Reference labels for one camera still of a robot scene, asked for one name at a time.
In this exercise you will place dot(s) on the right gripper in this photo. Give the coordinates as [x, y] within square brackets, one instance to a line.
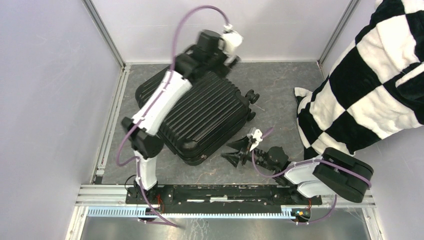
[234, 157]

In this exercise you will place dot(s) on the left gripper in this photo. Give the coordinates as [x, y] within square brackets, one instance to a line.
[222, 68]

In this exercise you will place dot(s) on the black suitcase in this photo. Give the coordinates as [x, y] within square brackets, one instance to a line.
[206, 117]

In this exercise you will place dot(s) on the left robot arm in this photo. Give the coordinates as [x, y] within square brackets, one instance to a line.
[142, 127]

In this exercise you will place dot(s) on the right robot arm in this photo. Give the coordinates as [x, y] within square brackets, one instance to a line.
[331, 173]

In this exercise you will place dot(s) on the black white checkered blanket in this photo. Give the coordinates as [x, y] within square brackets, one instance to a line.
[374, 89]

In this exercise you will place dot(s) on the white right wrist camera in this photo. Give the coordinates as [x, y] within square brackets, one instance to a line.
[255, 138]

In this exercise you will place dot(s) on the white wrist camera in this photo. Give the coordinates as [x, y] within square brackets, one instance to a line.
[232, 40]
[255, 138]

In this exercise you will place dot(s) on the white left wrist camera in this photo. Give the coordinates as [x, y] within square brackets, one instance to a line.
[232, 40]

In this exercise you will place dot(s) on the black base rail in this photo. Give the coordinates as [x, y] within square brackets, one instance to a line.
[227, 199]

